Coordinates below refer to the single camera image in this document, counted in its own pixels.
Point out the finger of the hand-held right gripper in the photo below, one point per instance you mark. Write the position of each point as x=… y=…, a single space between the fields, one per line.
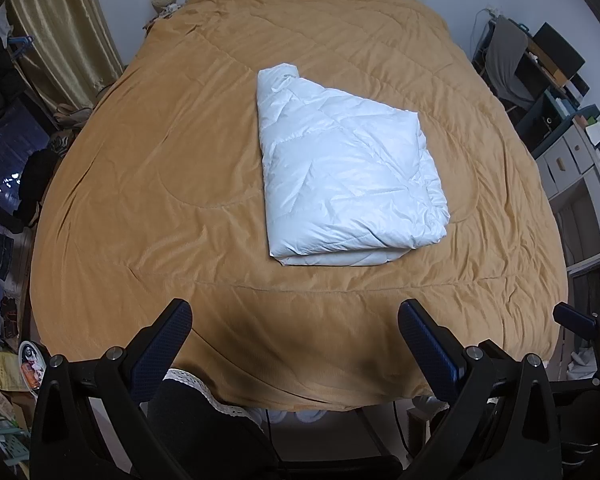
x=575 y=317

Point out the white crumpled cloth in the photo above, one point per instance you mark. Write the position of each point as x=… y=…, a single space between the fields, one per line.
x=582 y=362

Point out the white drawer cabinet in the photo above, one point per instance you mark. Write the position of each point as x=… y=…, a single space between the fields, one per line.
x=570 y=157

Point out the grey office chair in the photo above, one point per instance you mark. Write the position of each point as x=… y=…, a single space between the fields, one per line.
x=502 y=60

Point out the white puffer jacket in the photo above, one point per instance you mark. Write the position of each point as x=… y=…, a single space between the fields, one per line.
x=340 y=170

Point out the dark clothes pile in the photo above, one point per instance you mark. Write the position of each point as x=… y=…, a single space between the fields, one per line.
x=35 y=175

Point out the gold curtain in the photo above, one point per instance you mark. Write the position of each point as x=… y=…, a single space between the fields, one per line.
x=60 y=25

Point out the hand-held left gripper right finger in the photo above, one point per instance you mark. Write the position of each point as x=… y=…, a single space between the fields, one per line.
x=430 y=355

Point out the yellow paper bag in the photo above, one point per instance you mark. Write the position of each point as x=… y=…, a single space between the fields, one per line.
x=2 y=370

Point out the mustard quilted blanket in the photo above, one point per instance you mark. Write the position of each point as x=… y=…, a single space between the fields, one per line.
x=155 y=160

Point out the black monitor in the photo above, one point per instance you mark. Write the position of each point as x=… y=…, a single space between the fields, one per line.
x=555 y=47

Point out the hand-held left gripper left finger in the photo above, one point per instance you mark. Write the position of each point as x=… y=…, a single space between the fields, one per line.
x=165 y=345

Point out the dark blue desk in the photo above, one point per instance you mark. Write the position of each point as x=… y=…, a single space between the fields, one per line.
x=545 y=110

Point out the blue clothes hanger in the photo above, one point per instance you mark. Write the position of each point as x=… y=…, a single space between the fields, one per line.
x=22 y=41

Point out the white shoe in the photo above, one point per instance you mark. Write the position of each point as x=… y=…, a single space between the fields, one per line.
x=311 y=416
x=282 y=416

